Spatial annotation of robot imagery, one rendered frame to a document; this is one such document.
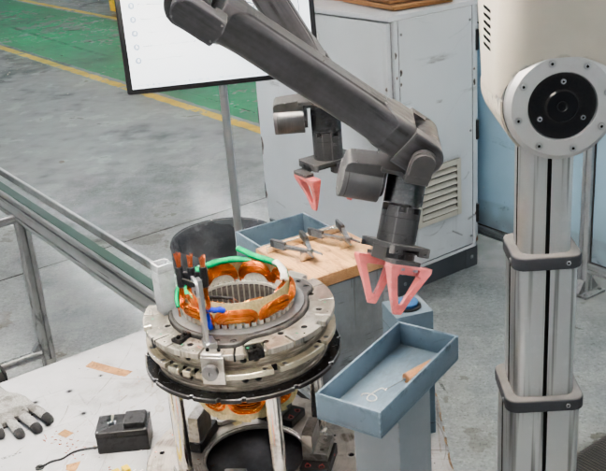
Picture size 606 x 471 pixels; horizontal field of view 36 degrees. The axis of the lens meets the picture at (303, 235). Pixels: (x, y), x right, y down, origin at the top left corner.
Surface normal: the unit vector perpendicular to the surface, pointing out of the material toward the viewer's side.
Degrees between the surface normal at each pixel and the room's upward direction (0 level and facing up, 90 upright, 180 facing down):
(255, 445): 0
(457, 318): 0
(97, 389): 0
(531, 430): 90
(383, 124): 98
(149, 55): 83
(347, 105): 105
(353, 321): 90
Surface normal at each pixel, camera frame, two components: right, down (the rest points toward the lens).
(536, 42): 0.01, 0.66
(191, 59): 0.15, 0.25
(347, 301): 0.52, 0.29
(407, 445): 0.82, 0.16
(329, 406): -0.56, 0.35
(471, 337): -0.07, -0.92
